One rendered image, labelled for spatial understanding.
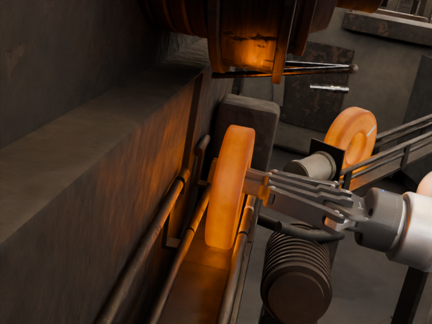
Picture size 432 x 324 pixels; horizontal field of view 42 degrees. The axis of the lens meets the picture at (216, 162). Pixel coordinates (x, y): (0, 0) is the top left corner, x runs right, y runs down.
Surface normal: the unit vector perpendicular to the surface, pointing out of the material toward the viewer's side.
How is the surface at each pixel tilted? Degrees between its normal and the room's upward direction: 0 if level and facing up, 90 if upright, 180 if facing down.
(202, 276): 6
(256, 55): 150
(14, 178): 0
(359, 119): 90
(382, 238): 101
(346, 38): 90
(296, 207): 89
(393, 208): 41
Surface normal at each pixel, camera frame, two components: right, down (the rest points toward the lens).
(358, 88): -0.38, 0.24
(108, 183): 0.97, 0.21
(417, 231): -0.06, -0.02
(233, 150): 0.03, -0.57
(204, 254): 0.17, -0.93
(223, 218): -0.18, 0.44
